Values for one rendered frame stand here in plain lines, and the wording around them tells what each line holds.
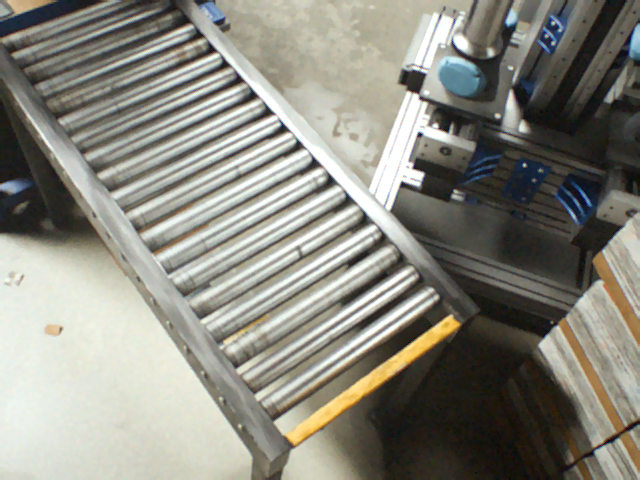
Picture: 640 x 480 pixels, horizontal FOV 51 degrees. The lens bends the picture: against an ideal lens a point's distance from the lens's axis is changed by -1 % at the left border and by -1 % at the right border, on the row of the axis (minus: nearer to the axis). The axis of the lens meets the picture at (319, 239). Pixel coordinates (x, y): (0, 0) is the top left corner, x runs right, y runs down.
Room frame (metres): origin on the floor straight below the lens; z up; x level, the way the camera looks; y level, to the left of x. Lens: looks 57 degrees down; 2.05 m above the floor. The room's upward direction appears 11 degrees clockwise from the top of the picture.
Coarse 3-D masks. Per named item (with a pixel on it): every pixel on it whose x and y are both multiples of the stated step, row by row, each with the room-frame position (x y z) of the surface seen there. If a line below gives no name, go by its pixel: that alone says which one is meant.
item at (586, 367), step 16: (576, 352) 0.75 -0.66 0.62; (592, 368) 0.70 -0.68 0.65; (544, 384) 0.74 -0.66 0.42; (592, 384) 0.68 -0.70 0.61; (608, 400) 0.63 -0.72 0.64; (512, 416) 0.74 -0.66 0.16; (560, 416) 0.66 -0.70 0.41; (608, 416) 0.61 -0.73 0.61; (624, 432) 0.57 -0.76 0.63; (528, 448) 0.65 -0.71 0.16; (576, 448) 0.59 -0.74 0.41; (576, 464) 0.56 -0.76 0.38
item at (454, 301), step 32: (224, 64) 1.30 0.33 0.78; (256, 96) 1.20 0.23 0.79; (288, 128) 1.11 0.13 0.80; (320, 160) 1.03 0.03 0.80; (320, 192) 1.01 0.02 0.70; (352, 192) 0.95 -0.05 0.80; (384, 224) 0.88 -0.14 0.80; (416, 256) 0.81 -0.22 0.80; (416, 288) 0.77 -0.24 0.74; (448, 288) 0.75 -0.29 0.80
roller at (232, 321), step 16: (352, 240) 0.82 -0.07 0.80; (368, 240) 0.83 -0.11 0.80; (320, 256) 0.77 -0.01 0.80; (336, 256) 0.77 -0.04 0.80; (352, 256) 0.79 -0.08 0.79; (304, 272) 0.72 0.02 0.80; (320, 272) 0.73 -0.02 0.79; (272, 288) 0.67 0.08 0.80; (288, 288) 0.67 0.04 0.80; (304, 288) 0.69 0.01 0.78; (240, 304) 0.62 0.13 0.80; (256, 304) 0.62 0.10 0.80; (272, 304) 0.63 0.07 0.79; (224, 320) 0.57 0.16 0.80; (240, 320) 0.58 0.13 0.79; (256, 320) 0.60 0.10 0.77; (224, 336) 0.54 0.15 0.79
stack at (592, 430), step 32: (576, 320) 0.80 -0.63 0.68; (608, 320) 0.75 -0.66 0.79; (544, 352) 0.80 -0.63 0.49; (608, 352) 0.70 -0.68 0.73; (512, 384) 0.80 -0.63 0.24; (576, 384) 0.70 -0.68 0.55; (608, 384) 0.66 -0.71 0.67; (544, 416) 0.69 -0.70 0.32; (576, 416) 0.64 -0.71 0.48; (512, 448) 0.69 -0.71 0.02; (544, 448) 0.63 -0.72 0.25; (608, 448) 0.55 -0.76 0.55
